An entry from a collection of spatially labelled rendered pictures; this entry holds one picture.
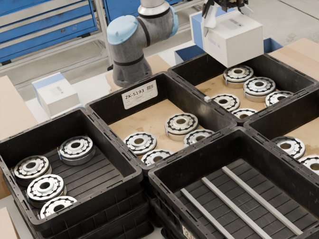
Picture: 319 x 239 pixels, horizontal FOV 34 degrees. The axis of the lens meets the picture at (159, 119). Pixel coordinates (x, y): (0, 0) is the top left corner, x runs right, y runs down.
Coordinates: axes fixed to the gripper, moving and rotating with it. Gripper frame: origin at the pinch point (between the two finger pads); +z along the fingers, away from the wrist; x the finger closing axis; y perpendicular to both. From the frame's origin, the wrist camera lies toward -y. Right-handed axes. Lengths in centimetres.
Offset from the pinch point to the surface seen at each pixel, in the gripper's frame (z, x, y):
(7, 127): 21, -65, -25
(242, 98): 27.9, 5.7, -2.1
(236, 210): 27, -23, 39
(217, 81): 28.0, 4.6, -15.9
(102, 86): 41, -24, -61
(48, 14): 60, -13, -192
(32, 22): 62, -24, -193
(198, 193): 27.9, -27.7, 27.6
